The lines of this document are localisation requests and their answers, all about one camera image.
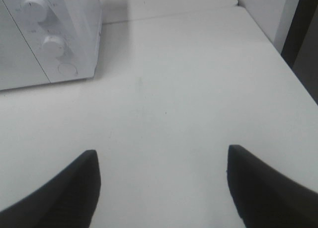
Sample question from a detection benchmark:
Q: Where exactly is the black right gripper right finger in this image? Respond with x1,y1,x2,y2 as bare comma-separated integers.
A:
227,145,318,228

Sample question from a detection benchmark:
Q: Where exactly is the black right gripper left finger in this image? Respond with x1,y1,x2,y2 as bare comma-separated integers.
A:
0,150,101,228

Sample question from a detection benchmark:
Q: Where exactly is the round door release button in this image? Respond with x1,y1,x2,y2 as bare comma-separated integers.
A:
58,63,78,77

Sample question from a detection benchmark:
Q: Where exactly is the white microwave door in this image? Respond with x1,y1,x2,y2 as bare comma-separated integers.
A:
0,0,50,90

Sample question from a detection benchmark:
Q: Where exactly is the white timer knob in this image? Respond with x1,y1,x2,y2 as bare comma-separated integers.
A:
42,35,65,57

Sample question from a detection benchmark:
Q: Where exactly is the white microwave oven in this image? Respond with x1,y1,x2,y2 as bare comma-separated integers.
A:
3,0,102,83

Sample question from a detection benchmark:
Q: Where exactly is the white upper power knob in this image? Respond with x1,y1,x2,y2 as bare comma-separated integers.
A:
21,0,50,22

